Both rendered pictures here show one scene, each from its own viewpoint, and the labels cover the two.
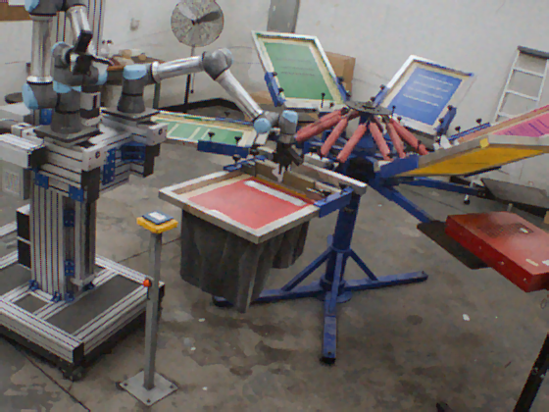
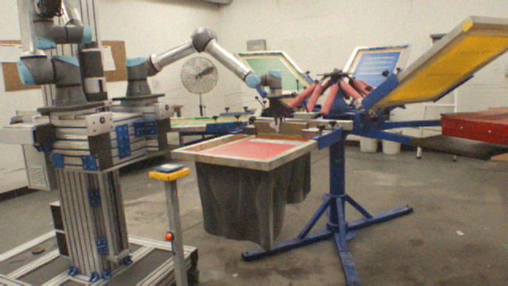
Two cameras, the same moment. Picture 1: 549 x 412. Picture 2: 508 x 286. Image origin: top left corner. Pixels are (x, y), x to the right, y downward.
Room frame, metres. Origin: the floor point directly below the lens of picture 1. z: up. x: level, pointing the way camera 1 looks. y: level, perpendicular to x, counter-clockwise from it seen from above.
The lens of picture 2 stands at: (0.75, 0.00, 1.37)
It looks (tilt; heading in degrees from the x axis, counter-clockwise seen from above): 11 degrees down; 2
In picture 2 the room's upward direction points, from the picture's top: 3 degrees counter-clockwise
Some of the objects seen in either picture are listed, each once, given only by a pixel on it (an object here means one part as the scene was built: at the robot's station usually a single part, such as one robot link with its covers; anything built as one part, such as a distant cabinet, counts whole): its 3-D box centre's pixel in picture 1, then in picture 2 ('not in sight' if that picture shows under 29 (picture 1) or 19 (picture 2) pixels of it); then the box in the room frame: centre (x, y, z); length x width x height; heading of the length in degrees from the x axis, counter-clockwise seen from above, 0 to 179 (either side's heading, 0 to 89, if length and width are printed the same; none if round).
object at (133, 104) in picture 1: (131, 100); (138, 86); (2.92, 0.74, 1.31); 0.15 x 0.15 x 0.10
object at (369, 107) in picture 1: (350, 201); (336, 154); (3.61, -0.55, 0.67); 0.39 x 0.39 x 1.35
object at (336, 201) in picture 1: (332, 202); (327, 137); (2.78, -0.34, 0.97); 0.30 x 0.05 x 0.07; 147
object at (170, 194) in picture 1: (258, 195); (261, 143); (2.73, 0.03, 0.97); 0.79 x 0.58 x 0.04; 147
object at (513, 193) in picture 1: (456, 186); (422, 121); (3.58, -1.22, 0.91); 1.34 x 0.40 x 0.08; 87
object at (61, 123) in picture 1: (67, 118); (69, 94); (2.46, 0.93, 1.31); 0.15 x 0.15 x 0.10
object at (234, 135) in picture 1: (218, 121); (220, 111); (3.66, 0.36, 1.05); 1.08 x 0.61 x 0.23; 87
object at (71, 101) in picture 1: (67, 93); (65, 69); (2.45, 0.93, 1.42); 0.13 x 0.12 x 0.14; 132
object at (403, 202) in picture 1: (419, 212); (402, 137); (3.01, -0.85, 0.91); 1.34 x 0.40 x 0.08; 27
